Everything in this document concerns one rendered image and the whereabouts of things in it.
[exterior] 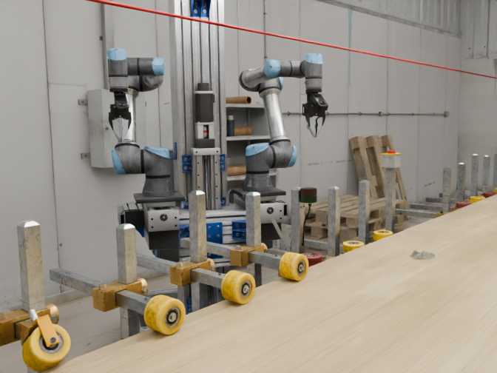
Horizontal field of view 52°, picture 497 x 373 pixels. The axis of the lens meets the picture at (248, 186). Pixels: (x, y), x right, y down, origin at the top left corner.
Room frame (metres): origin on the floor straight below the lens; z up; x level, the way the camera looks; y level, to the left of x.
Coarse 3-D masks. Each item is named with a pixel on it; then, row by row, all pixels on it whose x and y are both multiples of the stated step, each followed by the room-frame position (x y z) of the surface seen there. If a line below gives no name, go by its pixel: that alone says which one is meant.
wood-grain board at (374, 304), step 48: (384, 240) 2.00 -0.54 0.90; (432, 240) 1.98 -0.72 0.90; (480, 240) 1.97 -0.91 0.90; (288, 288) 1.42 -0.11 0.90; (336, 288) 1.41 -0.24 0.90; (384, 288) 1.40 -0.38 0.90; (432, 288) 1.40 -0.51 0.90; (480, 288) 1.39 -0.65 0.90; (144, 336) 1.10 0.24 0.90; (192, 336) 1.09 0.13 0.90; (240, 336) 1.09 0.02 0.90; (288, 336) 1.08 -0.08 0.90; (336, 336) 1.08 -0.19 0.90; (384, 336) 1.08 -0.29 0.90; (432, 336) 1.07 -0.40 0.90; (480, 336) 1.07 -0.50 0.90
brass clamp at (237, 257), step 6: (246, 246) 1.63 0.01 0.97; (252, 246) 1.63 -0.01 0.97; (258, 246) 1.64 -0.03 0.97; (264, 246) 1.67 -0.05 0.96; (234, 252) 1.59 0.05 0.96; (240, 252) 1.57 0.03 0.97; (246, 252) 1.59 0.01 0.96; (234, 258) 1.59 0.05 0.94; (240, 258) 1.57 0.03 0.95; (246, 258) 1.59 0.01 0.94; (234, 264) 1.59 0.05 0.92; (240, 264) 1.57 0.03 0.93; (246, 264) 1.59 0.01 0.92
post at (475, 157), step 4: (472, 156) 3.35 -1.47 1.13; (476, 156) 3.33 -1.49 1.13; (472, 160) 3.35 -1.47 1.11; (476, 160) 3.33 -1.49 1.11; (472, 164) 3.35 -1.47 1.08; (476, 164) 3.33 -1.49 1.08; (472, 168) 3.35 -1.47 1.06; (476, 168) 3.33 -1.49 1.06; (472, 172) 3.35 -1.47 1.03; (476, 172) 3.33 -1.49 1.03; (472, 176) 3.35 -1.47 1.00; (476, 176) 3.33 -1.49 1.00; (472, 180) 3.35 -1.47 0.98; (476, 180) 3.33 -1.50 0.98; (472, 184) 3.35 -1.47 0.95; (476, 184) 3.34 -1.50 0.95; (472, 188) 3.35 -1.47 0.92; (476, 188) 3.34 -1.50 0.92; (472, 192) 3.34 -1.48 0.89; (476, 192) 3.34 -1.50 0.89; (472, 196) 3.34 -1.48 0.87
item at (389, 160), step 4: (384, 156) 2.40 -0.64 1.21; (388, 156) 2.39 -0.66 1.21; (392, 156) 2.38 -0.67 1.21; (396, 156) 2.38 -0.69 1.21; (400, 156) 2.41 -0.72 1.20; (384, 160) 2.40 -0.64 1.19; (388, 160) 2.39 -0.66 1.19; (392, 160) 2.38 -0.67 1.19; (396, 160) 2.38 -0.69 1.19; (400, 160) 2.41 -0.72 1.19; (384, 164) 2.40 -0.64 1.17; (388, 164) 2.39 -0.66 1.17; (392, 164) 2.38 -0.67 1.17; (396, 164) 2.38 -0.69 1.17; (400, 164) 2.41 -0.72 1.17; (388, 168) 2.39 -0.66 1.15; (392, 168) 2.38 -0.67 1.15
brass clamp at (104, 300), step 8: (144, 280) 1.30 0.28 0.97; (96, 288) 1.23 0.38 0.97; (112, 288) 1.23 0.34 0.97; (120, 288) 1.23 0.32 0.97; (128, 288) 1.25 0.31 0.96; (136, 288) 1.27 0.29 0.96; (144, 288) 1.28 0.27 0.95; (96, 296) 1.21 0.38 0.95; (104, 296) 1.20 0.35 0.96; (112, 296) 1.21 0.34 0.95; (96, 304) 1.22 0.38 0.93; (104, 304) 1.20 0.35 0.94; (112, 304) 1.21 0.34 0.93
